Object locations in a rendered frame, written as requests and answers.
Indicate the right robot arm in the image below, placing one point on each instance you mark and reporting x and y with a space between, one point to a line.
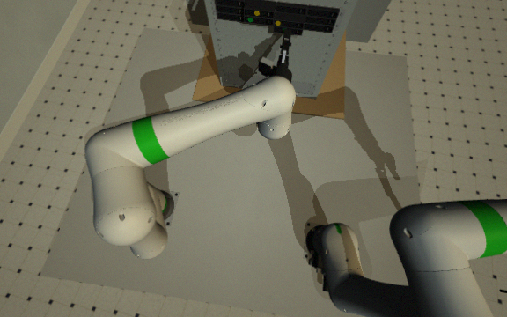
434 242

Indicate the dark grey rack frame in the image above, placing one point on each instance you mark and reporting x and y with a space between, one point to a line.
239 47

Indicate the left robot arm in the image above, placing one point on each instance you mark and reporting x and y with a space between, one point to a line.
123 210

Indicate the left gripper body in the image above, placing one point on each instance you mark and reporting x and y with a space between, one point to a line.
282 70

